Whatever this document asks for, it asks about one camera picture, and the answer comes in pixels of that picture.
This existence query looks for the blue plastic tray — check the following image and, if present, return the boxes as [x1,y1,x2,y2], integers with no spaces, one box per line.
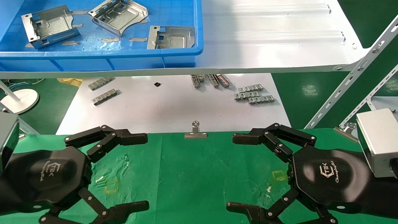
[0,0,204,72]

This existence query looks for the white flat board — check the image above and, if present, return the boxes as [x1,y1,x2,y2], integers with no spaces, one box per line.
[56,73,293,135]

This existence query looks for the white round lamp base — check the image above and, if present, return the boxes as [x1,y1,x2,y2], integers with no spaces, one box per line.
[0,80,39,114]

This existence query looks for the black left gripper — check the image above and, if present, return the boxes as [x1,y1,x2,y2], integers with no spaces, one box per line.
[6,125,150,224]

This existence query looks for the yellow crumpled tape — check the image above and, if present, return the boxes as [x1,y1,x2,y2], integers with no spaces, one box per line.
[57,78,84,87]

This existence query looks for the white panel corner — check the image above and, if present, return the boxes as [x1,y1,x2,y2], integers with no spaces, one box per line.
[371,96,398,113]

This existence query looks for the white slotted angle bar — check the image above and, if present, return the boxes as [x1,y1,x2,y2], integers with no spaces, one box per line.
[339,64,398,128]
[305,23,398,129]

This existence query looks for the grey slotted angle bar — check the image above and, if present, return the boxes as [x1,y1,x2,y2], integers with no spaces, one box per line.
[0,103,39,135]

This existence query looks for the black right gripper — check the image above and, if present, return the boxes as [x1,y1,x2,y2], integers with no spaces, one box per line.
[226,123,372,224]

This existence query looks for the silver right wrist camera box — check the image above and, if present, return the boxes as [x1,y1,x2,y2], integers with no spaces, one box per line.
[356,108,398,178]

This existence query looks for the grey sheet metal bracket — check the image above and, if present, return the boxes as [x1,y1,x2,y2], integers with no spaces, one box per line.
[88,0,148,37]
[147,26,196,49]
[21,5,81,49]

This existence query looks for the thin floor cables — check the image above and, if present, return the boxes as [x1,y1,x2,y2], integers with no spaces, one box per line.
[6,78,46,89]

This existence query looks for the green cloth mat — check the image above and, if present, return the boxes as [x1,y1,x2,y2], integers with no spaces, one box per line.
[0,128,398,224]

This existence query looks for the white metal shelf board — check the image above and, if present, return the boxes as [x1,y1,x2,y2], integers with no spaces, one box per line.
[0,0,372,79]

